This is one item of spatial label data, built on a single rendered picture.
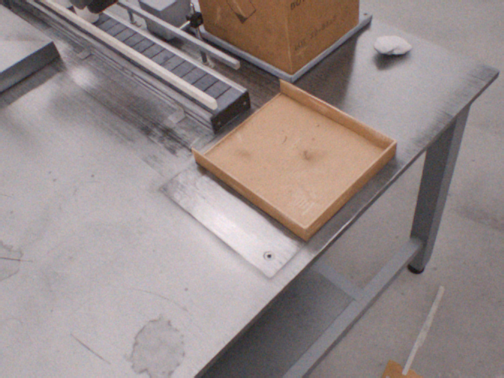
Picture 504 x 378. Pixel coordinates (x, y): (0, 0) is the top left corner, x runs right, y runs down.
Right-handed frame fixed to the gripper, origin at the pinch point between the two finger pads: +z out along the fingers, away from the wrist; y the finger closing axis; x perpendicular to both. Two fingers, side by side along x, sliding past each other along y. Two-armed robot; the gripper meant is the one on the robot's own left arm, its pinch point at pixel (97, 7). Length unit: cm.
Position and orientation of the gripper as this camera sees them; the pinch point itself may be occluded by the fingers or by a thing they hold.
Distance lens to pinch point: 141.0
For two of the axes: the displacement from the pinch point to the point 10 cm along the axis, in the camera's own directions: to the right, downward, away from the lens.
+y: -7.0, 6.2, -3.7
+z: -3.5, 1.5, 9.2
